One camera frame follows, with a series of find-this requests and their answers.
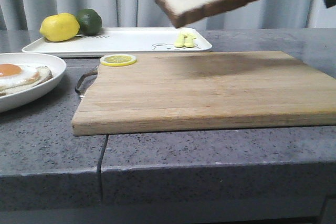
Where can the yellow-green small utensil right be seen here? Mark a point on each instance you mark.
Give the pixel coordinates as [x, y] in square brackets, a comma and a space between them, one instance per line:
[189, 40]

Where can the white round plate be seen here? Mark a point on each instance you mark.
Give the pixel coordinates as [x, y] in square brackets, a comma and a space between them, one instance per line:
[55, 64]

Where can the white rectangular tray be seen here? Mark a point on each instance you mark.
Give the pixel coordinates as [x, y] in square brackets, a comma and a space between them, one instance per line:
[119, 40]

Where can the yellow lemon slice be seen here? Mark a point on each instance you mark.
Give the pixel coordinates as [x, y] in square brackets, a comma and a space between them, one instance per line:
[118, 60]

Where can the green lime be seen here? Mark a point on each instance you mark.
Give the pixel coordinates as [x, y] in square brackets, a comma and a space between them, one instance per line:
[90, 22]

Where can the grey curtain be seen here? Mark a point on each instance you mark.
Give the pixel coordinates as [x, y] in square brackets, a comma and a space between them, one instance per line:
[28, 14]

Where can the fried egg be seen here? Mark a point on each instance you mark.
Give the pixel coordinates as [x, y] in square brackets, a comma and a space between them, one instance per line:
[17, 75]

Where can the yellow-green small utensil left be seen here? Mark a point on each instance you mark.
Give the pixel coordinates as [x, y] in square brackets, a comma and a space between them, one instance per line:
[179, 42]

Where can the wooden cutting board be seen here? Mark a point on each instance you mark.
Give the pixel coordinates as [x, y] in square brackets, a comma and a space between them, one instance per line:
[202, 91]

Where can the yellow-green small utensil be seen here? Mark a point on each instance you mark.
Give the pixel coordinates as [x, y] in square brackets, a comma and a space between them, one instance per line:
[189, 40]
[179, 42]

